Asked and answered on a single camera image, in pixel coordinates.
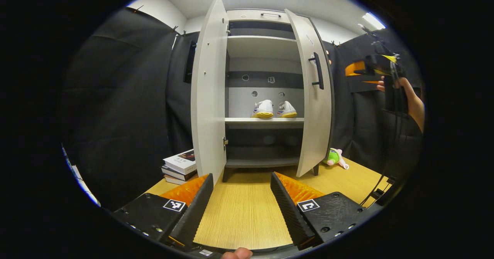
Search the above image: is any grey shoe cabinet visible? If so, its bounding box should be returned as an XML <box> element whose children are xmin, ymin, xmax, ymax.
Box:
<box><xmin>222</xmin><ymin>9</ymin><xmax>321</xmax><ymax>182</ymax></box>

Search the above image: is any white canvas shoe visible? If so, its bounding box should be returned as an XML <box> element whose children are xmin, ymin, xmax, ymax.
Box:
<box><xmin>277</xmin><ymin>101</ymin><xmax>298</xmax><ymax>118</ymax></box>
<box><xmin>251</xmin><ymin>100</ymin><xmax>274</xmax><ymax>119</ymax></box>

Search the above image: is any dark cover book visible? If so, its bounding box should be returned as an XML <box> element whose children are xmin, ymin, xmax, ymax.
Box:
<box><xmin>161</xmin><ymin>165</ymin><xmax>198</xmax><ymax>181</ymax></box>

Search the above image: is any grey shoe cabinet door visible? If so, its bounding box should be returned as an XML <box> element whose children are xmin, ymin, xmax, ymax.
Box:
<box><xmin>285</xmin><ymin>9</ymin><xmax>335</xmax><ymax>178</ymax></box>
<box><xmin>191</xmin><ymin>0</ymin><xmax>229</xmax><ymax>184</ymax></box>

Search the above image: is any green and pink plush toy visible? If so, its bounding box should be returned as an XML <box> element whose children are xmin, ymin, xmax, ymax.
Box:
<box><xmin>323</xmin><ymin>148</ymin><xmax>350</xmax><ymax>170</ymax></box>

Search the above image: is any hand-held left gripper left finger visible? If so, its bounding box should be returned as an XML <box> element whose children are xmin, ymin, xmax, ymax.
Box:
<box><xmin>112</xmin><ymin>173</ymin><xmax>214</xmax><ymax>249</ymax></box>

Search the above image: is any small ceiling light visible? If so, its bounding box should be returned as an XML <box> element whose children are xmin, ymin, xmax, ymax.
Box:
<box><xmin>362</xmin><ymin>12</ymin><xmax>387</xmax><ymax>30</ymax></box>

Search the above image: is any white cover book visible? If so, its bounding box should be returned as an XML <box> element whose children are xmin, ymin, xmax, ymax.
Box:
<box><xmin>163</xmin><ymin>149</ymin><xmax>197</xmax><ymax>175</ymax></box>

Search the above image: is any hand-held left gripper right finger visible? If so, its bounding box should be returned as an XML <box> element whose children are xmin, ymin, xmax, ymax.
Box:
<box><xmin>270</xmin><ymin>171</ymin><xmax>367</xmax><ymax>251</ymax></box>

